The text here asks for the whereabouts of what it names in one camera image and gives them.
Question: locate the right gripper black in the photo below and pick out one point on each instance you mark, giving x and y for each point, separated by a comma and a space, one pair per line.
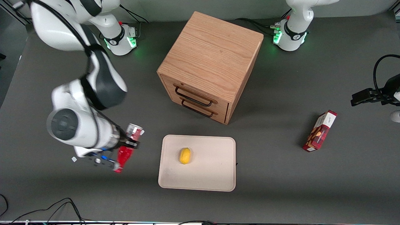
123, 137

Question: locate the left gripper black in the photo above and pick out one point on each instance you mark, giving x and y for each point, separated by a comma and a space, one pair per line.
391, 88

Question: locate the red coke bottle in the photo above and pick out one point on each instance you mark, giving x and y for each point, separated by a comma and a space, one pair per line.
124, 157

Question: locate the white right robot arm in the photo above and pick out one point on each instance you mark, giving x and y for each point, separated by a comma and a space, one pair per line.
78, 125

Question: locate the beige plastic tray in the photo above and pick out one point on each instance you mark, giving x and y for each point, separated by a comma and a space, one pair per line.
212, 168

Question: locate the yellow lemon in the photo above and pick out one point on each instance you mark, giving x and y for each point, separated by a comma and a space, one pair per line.
185, 156

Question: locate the red tartan shortbread box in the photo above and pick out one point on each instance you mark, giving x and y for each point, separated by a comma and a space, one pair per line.
318, 134

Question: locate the wooden drawer front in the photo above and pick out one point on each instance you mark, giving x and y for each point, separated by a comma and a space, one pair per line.
222, 105
222, 116

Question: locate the wooden two-drawer cabinet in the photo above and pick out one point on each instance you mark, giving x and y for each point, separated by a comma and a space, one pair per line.
212, 53

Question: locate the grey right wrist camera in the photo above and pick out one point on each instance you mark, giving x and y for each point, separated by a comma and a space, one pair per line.
103, 161

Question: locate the small black bracket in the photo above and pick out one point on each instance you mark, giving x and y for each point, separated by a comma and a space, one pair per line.
2, 56

